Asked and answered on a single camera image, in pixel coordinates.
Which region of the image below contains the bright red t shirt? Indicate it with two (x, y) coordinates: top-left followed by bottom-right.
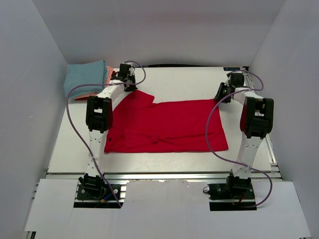
(104, 90), (228, 153)

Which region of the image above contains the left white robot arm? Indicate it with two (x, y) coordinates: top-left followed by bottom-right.
(86, 61), (137, 177)

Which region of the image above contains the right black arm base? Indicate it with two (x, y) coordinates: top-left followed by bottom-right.
(203, 176), (257, 212)

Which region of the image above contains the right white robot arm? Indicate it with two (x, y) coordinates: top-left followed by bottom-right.
(214, 70), (274, 180)

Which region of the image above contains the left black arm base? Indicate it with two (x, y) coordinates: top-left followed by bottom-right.
(73, 174), (124, 209)

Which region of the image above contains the folded pink t shirt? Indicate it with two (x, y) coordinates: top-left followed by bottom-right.
(72, 66), (114, 101)

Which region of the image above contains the blue label sticker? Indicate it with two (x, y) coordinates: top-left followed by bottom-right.
(223, 67), (240, 72)

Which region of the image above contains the folded light blue t shirt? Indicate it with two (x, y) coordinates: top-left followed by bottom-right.
(64, 60), (108, 98)

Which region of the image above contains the aluminium table frame rail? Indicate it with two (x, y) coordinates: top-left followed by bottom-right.
(45, 171), (282, 180)

